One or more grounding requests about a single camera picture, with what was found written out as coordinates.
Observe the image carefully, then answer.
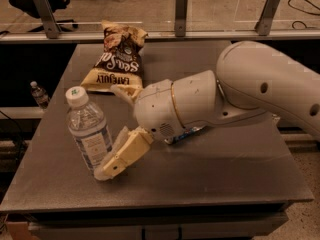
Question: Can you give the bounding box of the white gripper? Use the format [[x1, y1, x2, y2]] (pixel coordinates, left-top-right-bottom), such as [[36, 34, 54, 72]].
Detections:
[[94, 79, 184, 181]]

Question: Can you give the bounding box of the clear blue-label water bottle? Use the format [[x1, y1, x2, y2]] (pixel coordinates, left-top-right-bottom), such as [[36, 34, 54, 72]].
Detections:
[[65, 86, 112, 173]]

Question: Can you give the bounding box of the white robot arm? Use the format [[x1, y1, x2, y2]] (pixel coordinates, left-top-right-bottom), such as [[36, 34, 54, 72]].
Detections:
[[94, 41, 320, 181]]

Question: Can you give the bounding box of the small background water bottle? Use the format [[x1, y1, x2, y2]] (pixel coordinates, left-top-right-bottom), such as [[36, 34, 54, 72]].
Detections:
[[30, 81, 50, 110]]

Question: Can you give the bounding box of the Late July chips bag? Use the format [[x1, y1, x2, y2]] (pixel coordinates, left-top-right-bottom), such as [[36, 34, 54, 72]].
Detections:
[[81, 20, 148, 92]]

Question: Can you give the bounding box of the crushed blue soda can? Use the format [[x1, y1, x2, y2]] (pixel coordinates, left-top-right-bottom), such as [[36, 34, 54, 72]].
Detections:
[[164, 126, 205, 145]]

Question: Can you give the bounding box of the black office chair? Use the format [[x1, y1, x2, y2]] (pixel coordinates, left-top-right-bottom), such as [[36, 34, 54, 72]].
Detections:
[[9, 0, 78, 33]]

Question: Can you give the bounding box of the grey table base cabinet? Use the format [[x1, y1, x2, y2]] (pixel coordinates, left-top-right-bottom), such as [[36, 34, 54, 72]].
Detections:
[[5, 212, 288, 240]]

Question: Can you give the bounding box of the middle metal rail bracket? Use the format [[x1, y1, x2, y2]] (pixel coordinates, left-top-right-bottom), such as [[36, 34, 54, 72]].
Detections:
[[174, 0, 188, 37]]

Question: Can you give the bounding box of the metal rail bracket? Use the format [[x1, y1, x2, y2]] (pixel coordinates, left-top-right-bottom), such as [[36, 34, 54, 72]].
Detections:
[[174, 0, 188, 37], [33, 0, 61, 39], [255, 0, 281, 36]]

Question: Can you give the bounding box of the left metal rail bracket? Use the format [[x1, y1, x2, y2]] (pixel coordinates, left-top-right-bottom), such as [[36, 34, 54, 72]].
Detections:
[[33, 0, 61, 39]]

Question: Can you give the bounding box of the right metal rail bracket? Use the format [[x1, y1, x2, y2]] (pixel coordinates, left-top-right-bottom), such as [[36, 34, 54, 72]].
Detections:
[[255, 0, 281, 36]]

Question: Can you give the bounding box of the black floor cable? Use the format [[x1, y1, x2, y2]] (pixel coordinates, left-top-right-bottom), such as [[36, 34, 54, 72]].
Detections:
[[284, 0, 320, 30]]

